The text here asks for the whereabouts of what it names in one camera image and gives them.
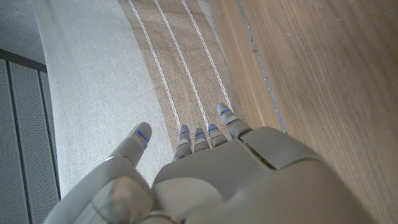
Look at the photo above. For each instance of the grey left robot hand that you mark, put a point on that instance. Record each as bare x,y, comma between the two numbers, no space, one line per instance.
248,186

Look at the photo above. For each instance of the beige striped backdrop cloth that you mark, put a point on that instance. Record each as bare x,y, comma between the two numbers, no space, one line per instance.
102,77

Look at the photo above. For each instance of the dark perforated wall panel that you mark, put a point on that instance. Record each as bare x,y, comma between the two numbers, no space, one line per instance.
25,140

